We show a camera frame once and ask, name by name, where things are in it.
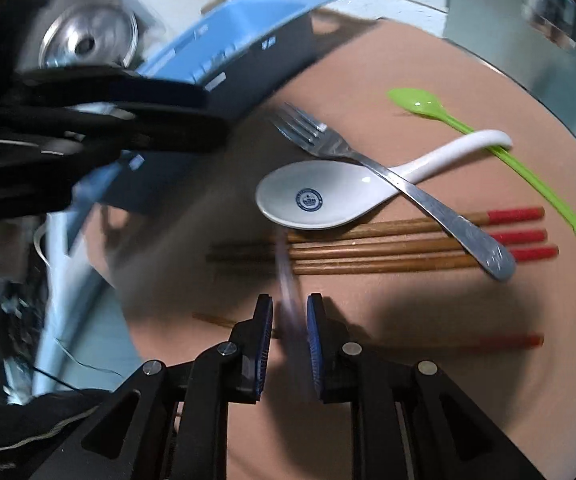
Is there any black jacket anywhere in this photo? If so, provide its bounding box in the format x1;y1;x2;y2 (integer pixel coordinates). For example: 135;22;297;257
0;389;121;480

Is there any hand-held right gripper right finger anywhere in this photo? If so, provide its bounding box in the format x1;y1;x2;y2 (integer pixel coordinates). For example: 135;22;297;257
306;292;549;480

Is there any green plastic spoon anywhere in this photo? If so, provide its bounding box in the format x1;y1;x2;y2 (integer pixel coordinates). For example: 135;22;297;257
387;88;576;240

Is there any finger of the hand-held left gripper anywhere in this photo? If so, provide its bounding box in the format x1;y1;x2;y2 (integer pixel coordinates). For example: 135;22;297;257
10;66;210;109
0;101;232;154

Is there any blue plastic basket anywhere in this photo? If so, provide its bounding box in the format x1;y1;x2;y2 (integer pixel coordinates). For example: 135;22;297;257
33;0;364;396

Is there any white ceramic spoon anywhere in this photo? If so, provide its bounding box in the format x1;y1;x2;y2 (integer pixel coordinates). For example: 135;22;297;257
255;130;513;231

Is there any steel sink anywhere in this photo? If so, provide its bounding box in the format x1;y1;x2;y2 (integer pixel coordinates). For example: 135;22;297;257
443;0;576;171

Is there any steel fork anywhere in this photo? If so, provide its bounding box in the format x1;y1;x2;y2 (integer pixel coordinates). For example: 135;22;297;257
267;102;518;281

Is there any black cable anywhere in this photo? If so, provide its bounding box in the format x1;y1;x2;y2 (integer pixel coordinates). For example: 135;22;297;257
32;339;125;392

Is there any steel pot lid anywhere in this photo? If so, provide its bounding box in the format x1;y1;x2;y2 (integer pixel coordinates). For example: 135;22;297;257
38;2;140;69

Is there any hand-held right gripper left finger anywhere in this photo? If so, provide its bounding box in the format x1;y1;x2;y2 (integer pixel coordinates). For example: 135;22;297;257
28;294;275;480

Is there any tan mat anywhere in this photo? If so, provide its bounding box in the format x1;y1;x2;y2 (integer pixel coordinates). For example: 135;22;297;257
83;7;576;480

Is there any steel spoon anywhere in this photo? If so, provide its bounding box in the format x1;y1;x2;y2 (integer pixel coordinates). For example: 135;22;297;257
274;230;304;327

